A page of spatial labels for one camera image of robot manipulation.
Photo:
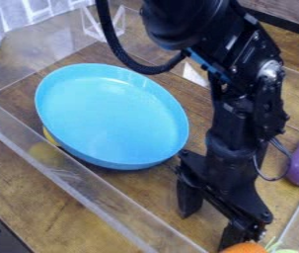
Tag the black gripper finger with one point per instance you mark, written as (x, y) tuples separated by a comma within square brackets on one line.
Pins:
[(236, 234), (189, 199)]

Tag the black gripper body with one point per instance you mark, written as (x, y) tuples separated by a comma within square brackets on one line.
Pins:
[(224, 175)]

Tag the clear acrylic back wall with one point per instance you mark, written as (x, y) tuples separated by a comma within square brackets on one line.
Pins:
[(102, 23)]

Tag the yellow toy lemon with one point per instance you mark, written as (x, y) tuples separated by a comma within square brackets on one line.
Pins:
[(48, 137)]

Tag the blue plastic plate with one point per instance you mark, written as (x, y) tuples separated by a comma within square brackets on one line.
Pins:
[(109, 116)]

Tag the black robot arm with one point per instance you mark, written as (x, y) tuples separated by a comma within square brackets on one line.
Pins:
[(248, 114)]

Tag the clear acrylic front wall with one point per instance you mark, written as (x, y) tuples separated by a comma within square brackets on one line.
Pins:
[(148, 232)]

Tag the orange toy carrot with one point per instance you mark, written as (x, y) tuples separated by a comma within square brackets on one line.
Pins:
[(251, 247)]

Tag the clear acrylic wall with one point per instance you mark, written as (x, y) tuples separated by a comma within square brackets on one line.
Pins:
[(102, 23), (148, 232)]

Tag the white patterned curtain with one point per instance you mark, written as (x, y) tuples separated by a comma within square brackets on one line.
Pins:
[(20, 13)]

